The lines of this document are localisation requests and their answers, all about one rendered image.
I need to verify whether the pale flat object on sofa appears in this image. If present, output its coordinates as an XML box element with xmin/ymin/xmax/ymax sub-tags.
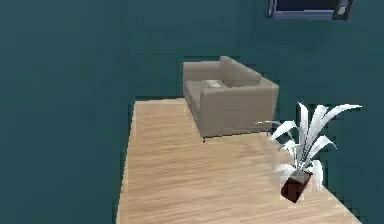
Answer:
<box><xmin>205</xmin><ymin>79</ymin><xmax>223</xmax><ymax>89</ymax></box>

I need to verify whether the white houseplant in brown pot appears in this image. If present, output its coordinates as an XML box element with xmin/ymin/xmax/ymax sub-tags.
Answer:
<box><xmin>255</xmin><ymin>101</ymin><xmax>363</xmax><ymax>204</ymax></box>

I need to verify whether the beige sofa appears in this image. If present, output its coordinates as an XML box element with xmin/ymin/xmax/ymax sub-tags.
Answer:
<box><xmin>182</xmin><ymin>55</ymin><xmax>280</xmax><ymax>144</ymax></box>

